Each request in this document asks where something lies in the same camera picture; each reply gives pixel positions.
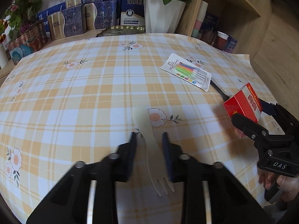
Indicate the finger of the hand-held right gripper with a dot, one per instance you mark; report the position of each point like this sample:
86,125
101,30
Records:
267,108
247,124

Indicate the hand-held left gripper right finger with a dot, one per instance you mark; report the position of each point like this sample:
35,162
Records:
168,156

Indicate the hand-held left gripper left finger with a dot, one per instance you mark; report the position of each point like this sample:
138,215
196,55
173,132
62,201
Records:
129,156

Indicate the red cigarette box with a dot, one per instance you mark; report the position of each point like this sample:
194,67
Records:
243,102

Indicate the cream plastic fork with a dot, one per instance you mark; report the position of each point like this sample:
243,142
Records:
149,140

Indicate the person's right hand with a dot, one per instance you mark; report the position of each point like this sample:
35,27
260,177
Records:
287,186

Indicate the black plastic strip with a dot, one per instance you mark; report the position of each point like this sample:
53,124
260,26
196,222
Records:
219,89

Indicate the yellow plaid flowered tablecloth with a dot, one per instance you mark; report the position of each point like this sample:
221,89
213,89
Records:
81,102

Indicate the purple small box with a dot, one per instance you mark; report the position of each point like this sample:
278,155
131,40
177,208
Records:
230,44

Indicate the red paper cup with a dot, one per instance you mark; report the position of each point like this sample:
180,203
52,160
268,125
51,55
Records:
220,42

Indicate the colourful candle pack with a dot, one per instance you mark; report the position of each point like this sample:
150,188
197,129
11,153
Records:
184,71

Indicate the dark blue moon gift box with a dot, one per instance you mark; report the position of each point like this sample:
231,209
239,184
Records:
211,21

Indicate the stack of pastel cups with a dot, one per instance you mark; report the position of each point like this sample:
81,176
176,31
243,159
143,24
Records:
198,23

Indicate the wooden shelf unit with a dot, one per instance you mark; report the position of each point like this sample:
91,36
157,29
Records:
233,2

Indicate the white faceted flower pot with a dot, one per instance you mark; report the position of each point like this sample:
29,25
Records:
163,16

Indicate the blue box with round logo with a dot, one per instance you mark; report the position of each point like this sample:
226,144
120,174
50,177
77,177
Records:
132,11

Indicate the wavy decorated planter box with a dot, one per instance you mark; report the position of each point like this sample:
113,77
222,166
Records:
25,46

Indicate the white ribbed vase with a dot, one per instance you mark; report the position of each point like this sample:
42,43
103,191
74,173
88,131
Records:
3,58

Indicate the blue box with white swoosh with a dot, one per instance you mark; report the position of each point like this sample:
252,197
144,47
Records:
51,11

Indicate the pink blossom artificial plant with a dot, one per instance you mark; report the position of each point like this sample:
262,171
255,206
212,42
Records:
30,2

